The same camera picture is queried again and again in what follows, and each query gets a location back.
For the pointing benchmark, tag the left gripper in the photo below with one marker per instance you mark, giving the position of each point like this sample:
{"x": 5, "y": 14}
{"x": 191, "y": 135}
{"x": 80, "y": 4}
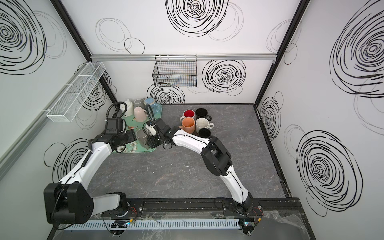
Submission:
{"x": 130, "y": 136}

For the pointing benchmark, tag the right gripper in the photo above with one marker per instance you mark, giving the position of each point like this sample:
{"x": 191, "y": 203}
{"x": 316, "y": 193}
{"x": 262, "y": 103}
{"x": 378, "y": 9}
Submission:
{"x": 153, "y": 139}

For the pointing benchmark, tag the tall grey mug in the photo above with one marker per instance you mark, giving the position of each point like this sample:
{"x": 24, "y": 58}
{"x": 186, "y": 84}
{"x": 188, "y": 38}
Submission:
{"x": 142, "y": 138}

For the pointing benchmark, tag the beige and salmon mug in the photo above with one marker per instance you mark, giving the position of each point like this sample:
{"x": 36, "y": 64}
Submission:
{"x": 188, "y": 125}

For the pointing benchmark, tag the pink mug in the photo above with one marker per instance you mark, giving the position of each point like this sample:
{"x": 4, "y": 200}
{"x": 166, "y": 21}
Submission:
{"x": 140, "y": 114}

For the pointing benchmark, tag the white mug red inside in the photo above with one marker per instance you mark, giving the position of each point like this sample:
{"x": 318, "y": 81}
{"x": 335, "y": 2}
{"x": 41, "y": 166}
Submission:
{"x": 188, "y": 114}

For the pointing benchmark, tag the beige mug white handle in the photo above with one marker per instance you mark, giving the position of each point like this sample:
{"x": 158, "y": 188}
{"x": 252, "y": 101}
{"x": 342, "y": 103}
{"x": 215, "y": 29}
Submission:
{"x": 203, "y": 123}

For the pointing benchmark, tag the black speckled mug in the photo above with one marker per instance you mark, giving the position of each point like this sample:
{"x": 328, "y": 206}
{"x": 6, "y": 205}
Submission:
{"x": 205, "y": 133}

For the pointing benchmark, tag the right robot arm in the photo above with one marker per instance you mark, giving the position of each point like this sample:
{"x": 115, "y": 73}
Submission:
{"x": 216, "y": 157}

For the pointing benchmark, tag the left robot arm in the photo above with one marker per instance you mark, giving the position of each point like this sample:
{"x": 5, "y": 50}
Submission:
{"x": 68, "y": 201}

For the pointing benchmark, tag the blue butterfly mug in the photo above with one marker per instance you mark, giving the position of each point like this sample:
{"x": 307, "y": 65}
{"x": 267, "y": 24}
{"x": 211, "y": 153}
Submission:
{"x": 156, "y": 107}

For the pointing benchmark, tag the white ribbed mug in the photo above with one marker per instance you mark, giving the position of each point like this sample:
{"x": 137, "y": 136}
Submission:
{"x": 127, "y": 108}

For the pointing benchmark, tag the small grey mug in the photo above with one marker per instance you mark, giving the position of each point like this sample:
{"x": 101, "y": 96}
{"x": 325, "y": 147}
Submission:
{"x": 139, "y": 103}

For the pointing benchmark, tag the green floral tray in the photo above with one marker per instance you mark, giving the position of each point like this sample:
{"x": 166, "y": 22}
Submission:
{"x": 136, "y": 123}

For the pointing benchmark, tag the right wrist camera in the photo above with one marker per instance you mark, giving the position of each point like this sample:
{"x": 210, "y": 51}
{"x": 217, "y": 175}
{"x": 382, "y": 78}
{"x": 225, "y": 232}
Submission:
{"x": 150, "y": 130}

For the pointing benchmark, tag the white wire shelf basket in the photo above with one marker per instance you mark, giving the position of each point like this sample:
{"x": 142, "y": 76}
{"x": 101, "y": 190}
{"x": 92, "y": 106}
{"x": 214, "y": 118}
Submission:
{"x": 76, "y": 93}

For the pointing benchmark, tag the black wire basket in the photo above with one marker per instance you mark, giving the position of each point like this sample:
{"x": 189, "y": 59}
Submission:
{"x": 176, "y": 70}

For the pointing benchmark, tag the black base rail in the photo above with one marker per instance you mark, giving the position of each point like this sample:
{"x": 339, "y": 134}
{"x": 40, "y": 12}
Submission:
{"x": 222, "y": 205}

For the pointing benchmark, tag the white slotted cable duct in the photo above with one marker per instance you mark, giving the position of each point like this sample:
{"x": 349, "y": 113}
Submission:
{"x": 191, "y": 224}

